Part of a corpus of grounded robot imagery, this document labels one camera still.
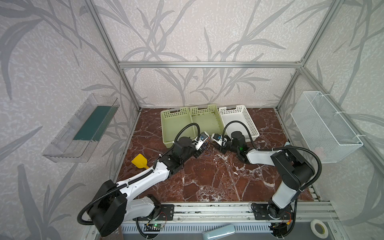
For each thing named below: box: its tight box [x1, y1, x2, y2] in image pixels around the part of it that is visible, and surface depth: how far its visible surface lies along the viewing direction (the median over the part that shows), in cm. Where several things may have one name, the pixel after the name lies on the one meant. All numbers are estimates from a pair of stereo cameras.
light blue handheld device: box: [202, 224, 236, 240], surface depth 65 cm
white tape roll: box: [310, 219, 329, 239], surface depth 70 cm
